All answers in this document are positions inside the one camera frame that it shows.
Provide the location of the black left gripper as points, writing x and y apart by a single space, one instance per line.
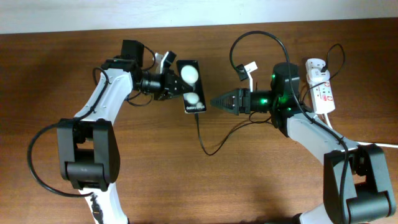
168 84

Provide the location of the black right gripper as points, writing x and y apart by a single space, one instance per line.
244 102

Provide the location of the black smartphone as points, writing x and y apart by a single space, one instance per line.
189 71

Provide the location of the white power strip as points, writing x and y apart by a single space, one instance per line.
321 93

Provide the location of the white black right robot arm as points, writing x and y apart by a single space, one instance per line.
356 181

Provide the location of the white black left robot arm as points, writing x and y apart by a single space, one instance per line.
87 147

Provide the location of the white USB charger adapter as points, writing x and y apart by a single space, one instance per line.
315 76

